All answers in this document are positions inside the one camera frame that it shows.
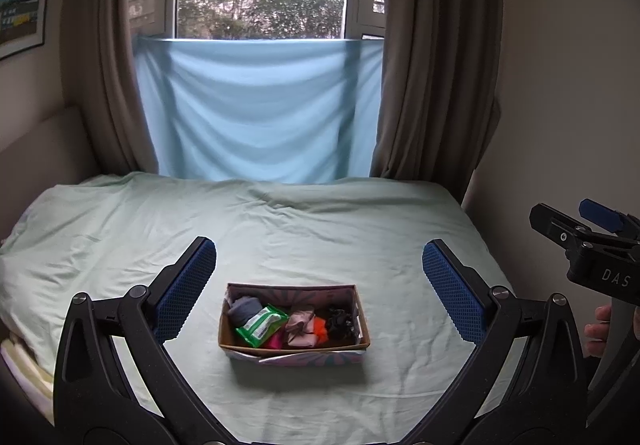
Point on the patterned cardboard box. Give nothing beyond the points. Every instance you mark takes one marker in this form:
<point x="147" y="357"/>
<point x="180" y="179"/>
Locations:
<point x="300" y="357"/>

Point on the framed wall picture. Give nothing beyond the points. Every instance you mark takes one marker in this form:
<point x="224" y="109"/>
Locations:
<point x="22" y="5"/>

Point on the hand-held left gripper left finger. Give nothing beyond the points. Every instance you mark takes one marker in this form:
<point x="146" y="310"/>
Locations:
<point x="186" y="286"/>

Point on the green wet wipes packet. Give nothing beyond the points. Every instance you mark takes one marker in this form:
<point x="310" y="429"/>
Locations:
<point x="260" y="326"/>

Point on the orange fluffy pompom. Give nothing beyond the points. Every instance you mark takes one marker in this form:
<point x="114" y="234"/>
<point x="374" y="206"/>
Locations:
<point x="320" y="326"/>

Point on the black scrunchie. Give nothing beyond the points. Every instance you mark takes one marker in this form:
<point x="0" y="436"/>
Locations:
<point x="340" y="311"/>

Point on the cream bedding edge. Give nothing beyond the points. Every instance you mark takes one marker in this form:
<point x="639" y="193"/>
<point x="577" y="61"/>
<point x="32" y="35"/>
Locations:
<point x="25" y="370"/>

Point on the magenta cloth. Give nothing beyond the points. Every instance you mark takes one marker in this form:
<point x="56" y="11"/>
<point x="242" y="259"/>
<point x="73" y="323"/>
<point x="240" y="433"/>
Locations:
<point x="275" y="340"/>

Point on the striped dark cloth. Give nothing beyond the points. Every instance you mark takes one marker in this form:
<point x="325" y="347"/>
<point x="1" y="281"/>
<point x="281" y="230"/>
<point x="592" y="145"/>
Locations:
<point x="341" y="327"/>

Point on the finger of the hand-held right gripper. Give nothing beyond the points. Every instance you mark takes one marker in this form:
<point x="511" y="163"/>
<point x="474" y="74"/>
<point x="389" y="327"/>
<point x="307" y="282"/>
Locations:
<point x="602" y="215"/>
<point x="560" y="230"/>

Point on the person's right hand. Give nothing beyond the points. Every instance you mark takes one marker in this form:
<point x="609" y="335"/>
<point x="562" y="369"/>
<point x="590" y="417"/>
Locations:
<point x="599" y="332"/>

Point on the light blue hanging cloth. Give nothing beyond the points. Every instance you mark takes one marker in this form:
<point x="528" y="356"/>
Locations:
<point x="260" y="115"/>

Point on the brown curtain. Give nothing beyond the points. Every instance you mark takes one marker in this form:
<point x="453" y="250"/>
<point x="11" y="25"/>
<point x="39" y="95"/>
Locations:
<point x="115" y="75"/>
<point x="440" y="75"/>

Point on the grey socks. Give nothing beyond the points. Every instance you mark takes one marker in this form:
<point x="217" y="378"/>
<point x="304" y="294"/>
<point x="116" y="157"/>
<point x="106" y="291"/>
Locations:
<point x="242" y="309"/>

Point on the pink cloth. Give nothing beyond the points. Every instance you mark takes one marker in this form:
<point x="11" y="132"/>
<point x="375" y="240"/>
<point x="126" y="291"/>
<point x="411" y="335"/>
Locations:
<point x="301" y="329"/>

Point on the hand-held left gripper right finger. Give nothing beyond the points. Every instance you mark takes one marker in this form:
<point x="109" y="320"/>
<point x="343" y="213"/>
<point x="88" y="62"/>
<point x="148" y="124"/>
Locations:
<point x="452" y="287"/>

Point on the bed with green sheet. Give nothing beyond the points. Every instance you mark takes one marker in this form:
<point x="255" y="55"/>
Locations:
<point x="300" y="225"/>

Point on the beige headboard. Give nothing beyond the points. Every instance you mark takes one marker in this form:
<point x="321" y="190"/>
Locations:
<point x="40" y="145"/>

